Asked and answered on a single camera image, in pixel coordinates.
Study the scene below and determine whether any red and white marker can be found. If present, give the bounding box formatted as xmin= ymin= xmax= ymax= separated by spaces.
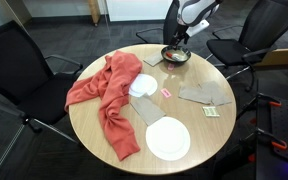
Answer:
xmin=165 ymin=52 xmax=180 ymax=62

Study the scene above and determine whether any brown napkin right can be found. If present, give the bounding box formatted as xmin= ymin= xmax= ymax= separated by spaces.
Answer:
xmin=179 ymin=81 xmax=231 ymax=106

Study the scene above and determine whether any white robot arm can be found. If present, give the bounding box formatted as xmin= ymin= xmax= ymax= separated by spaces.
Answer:
xmin=170 ymin=0 xmax=223 ymax=46

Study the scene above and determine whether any small white plate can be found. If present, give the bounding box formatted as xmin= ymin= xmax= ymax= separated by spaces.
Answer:
xmin=129 ymin=74 xmax=158 ymax=97

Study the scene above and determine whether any wooden post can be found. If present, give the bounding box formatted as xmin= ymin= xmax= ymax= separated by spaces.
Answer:
xmin=88 ymin=0 xmax=100 ymax=26

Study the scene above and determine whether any black office chair right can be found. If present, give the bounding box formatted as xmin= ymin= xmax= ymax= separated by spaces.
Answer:
xmin=206 ymin=0 xmax=288 ymax=91

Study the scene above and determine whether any black ceramic bowl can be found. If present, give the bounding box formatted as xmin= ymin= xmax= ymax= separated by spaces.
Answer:
xmin=161 ymin=45 xmax=191 ymax=64

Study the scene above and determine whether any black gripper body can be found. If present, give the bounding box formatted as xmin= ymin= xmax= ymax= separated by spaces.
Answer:
xmin=173 ymin=24 xmax=188 ymax=42

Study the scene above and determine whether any black office chair left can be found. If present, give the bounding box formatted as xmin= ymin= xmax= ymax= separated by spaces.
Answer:
xmin=0 ymin=20 xmax=84 ymax=144

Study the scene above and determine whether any large white plate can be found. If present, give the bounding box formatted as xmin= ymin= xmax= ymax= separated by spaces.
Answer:
xmin=146 ymin=117 xmax=191 ymax=161

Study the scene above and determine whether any pink sachet centre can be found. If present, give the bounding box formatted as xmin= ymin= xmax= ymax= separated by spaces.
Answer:
xmin=161 ymin=88 xmax=171 ymax=98

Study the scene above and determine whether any wooden side table edge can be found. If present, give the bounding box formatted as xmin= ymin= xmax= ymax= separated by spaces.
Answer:
xmin=256 ymin=48 xmax=288 ymax=67

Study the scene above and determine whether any white cabinet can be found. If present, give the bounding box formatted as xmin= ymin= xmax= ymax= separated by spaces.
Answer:
xmin=106 ymin=0 xmax=172 ymax=21

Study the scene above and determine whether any red-orange cloth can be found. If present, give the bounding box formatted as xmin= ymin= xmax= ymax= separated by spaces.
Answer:
xmin=64 ymin=51 xmax=142 ymax=161

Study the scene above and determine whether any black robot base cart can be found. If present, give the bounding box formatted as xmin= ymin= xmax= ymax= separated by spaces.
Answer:
xmin=213 ymin=92 xmax=288 ymax=180

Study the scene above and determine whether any pink sachet near bowl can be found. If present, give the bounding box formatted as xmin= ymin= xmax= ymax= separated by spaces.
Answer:
xmin=167 ymin=64 xmax=175 ymax=71

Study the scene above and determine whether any black office chair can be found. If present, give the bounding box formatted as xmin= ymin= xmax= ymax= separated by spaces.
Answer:
xmin=135 ymin=0 xmax=185 ymax=46
xmin=206 ymin=0 xmax=288 ymax=91
xmin=0 ymin=20 xmax=84 ymax=144

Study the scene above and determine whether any brown napkin near bowl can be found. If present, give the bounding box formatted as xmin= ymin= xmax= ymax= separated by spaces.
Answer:
xmin=144 ymin=52 xmax=163 ymax=67

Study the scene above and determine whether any brown napkin centre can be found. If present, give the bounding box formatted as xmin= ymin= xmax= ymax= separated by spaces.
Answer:
xmin=131 ymin=95 xmax=166 ymax=126

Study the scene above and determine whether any black office chair back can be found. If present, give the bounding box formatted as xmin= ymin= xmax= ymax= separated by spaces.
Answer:
xmin=135 ymin=0 xmax=185 ymax=46

